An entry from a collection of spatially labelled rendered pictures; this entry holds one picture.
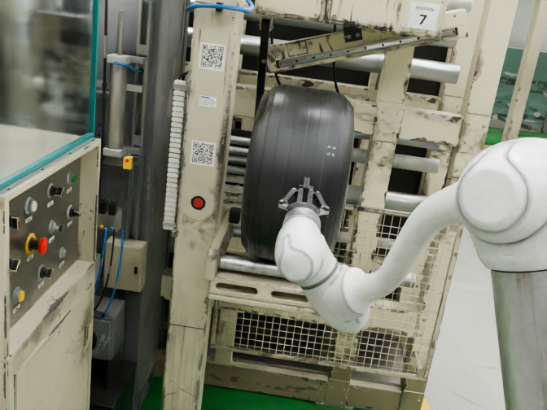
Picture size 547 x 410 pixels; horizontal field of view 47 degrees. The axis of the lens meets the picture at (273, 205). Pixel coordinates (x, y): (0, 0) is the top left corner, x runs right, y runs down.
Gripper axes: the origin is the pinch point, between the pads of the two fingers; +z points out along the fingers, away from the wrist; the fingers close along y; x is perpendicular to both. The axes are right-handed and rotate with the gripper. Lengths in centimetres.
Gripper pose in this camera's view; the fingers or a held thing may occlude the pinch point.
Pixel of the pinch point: (306, 187)
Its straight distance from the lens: 167.2
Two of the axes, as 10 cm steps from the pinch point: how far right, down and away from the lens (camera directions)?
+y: -9.9, -1.5, 0.3
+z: 1.0, -4.3, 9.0
